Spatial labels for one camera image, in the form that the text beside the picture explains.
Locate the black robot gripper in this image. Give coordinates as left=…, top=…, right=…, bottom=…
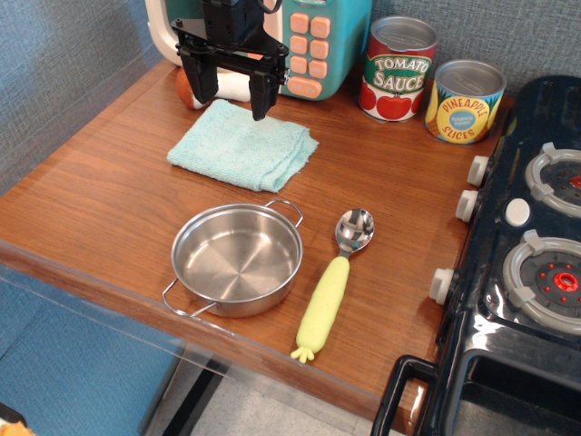
left=171, top=1, right=289, bottom=121

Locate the plush brown white mushroom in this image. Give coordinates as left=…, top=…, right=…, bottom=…
left=175, top=68, right=251, bottom=110

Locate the stainless steel pot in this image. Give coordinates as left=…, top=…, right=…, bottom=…
left=162, top=199, right=304, bottom=318

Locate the light blue folded cloth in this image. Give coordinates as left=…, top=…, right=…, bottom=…
left=167, top=99, right=319, bottom=193

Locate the teal toy microwave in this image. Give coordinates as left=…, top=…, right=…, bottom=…
left=145, top=0, right=371, bottom=101

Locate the tomato sauce can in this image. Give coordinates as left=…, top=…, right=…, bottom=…
left=359, top=15, right=438, bottom=122

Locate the pineapple slices can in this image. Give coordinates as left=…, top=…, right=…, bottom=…
left=425, top=59, right=507, bottom=144

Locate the black toy stove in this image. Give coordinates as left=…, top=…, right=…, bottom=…
left=372, top=75, right=580, bottom=435

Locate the orange object at corner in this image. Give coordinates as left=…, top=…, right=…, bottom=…
left=0, top=403, right=35, bottom=436

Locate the spoon with yellow handle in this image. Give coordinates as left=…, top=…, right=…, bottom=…
left=290, top=208, right=375, bottom=363

